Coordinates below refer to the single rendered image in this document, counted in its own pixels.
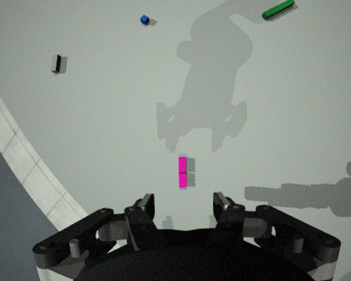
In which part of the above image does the small blue cube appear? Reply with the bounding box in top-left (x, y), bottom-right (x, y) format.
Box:
top-left (140, 15), bottom-right (149, 25)

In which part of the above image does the magenta rod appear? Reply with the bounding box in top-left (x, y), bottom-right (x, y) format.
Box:
top-left (178, 173), bottom-right (186, 188)
top-left (178, 157), bottom-right (186, 172)

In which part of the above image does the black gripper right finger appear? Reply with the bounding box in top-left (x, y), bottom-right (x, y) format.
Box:
top-left (206, 192), bottom-right (341, 281)

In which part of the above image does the green rod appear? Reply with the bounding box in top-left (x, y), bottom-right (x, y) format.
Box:
top-left (262, 0), bottom-right (295, 20)

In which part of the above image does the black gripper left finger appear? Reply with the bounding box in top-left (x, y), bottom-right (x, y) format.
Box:
top-left (32, 194), bottom-right (168, 281)

